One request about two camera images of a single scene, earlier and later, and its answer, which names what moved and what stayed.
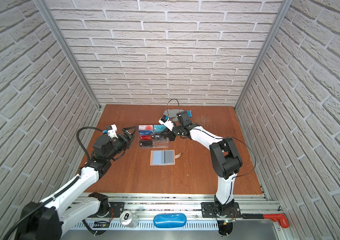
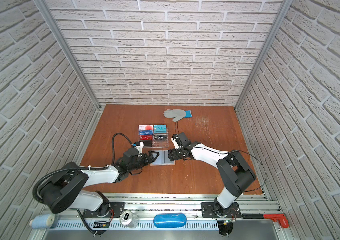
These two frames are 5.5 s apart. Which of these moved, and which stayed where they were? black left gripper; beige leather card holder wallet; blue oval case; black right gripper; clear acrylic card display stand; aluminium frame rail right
Moved: black right gripper; black left gripper
Stayed: clear acrylic card display stand; beige leather card holder wallet; blue oval case; aluminium frame rail right
